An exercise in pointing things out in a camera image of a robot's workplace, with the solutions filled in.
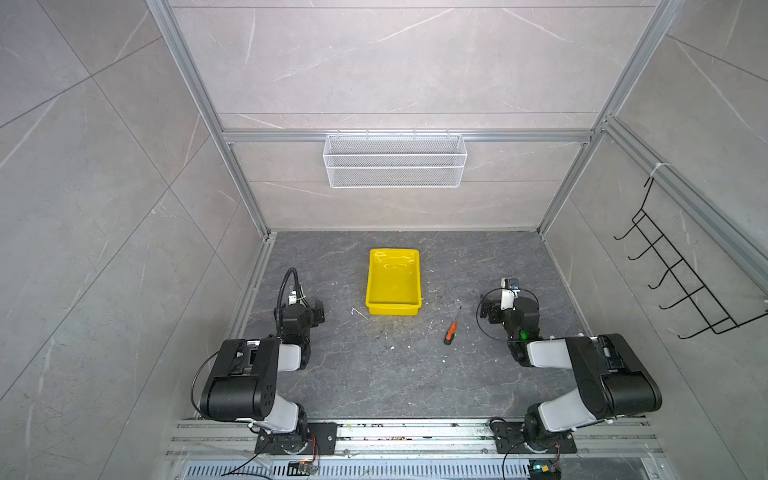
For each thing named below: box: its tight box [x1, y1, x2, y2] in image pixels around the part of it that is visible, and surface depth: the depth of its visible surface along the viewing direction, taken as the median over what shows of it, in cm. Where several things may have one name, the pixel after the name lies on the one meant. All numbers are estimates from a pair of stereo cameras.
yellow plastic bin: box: [365, 248, 422, 316], surface depth 105 cm
